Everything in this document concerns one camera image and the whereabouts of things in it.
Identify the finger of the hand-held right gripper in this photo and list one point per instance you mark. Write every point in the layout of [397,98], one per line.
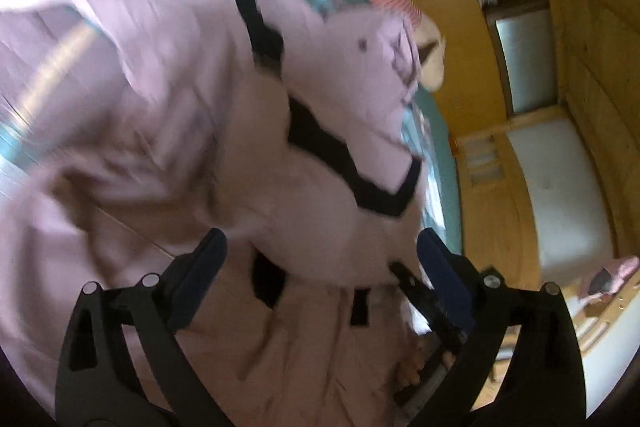
[420,294]

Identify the person's right hand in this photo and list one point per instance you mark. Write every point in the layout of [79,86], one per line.
[412,369]

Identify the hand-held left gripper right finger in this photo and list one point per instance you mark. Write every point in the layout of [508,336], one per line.
[445,279]

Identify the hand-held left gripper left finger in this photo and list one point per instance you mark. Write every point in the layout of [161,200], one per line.
[200,277]

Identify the pink cloth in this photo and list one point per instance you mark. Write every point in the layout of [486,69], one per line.
[625,269]

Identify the wooden wardrobe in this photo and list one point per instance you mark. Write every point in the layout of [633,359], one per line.
[575,32]

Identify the lilac garment with black trim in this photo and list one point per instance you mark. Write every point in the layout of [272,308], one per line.
[150,82]

